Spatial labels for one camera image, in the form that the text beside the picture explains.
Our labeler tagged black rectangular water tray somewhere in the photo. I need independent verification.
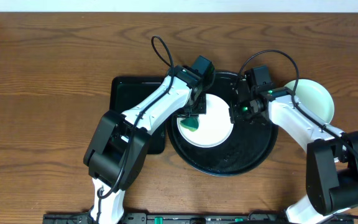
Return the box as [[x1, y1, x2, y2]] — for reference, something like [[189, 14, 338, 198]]
[[109, 76, 166, 154]]

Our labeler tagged green scrubbing sponge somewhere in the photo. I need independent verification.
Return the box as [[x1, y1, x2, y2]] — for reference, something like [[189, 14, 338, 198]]
[[180, 116, 199, 132]]

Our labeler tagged black round tray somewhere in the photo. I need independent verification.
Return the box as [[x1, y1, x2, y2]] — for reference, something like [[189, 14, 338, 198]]
[[167, 71, 278, 176]]

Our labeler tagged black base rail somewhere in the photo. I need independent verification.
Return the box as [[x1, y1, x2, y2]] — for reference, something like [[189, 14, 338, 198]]
[[42, 213, 288, 224]]

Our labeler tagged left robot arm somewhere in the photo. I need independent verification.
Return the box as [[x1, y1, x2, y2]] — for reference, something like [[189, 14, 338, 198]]
[[83, 65, 215, 223]]

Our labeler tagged mint plate bottom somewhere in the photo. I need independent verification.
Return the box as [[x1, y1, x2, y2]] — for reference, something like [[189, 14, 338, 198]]
[[296, 79, 334, 123]]

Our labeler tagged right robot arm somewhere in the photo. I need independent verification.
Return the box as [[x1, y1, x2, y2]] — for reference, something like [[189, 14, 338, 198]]
[[234, 78, 358, 223]]

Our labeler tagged white plate top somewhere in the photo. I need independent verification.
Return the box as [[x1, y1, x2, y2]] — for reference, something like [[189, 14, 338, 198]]
[[177, 94, 234, 147]]

